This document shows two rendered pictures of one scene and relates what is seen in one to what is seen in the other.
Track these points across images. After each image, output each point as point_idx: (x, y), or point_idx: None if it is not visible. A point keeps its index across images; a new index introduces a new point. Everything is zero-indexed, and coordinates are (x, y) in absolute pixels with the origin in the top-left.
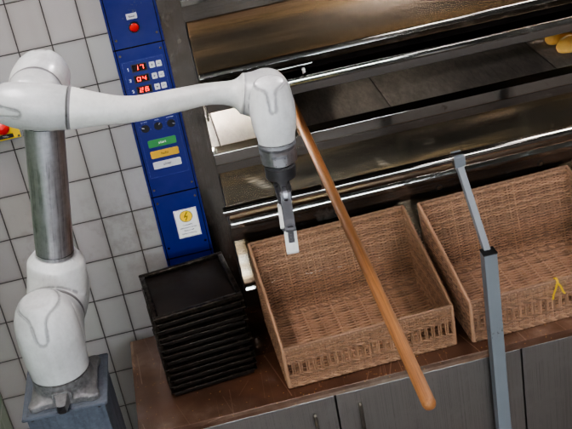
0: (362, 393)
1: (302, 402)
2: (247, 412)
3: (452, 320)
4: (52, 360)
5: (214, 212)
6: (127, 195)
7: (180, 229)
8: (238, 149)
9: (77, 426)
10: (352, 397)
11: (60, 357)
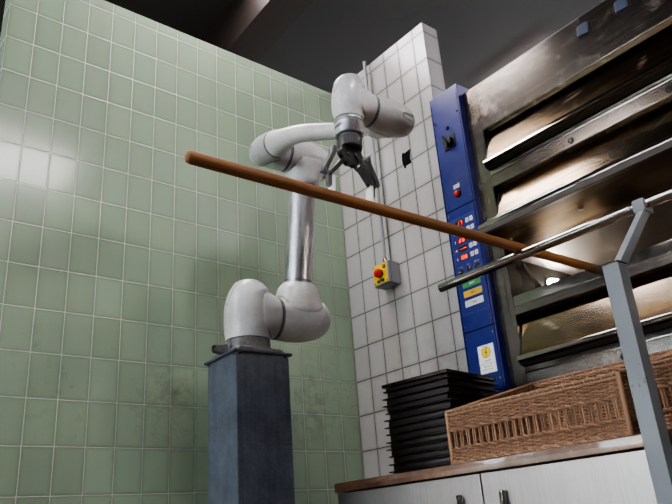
0: (506, 477)
1: (448, 473)
2: (404, 475)
3: (620, 395)
4: (227, 315)
5: (512, 353)
6: (453, 336)
7: (482, 365)
8: (531, 290)
9: (224, 372)
10: (496, 480)
11: (230, 314)
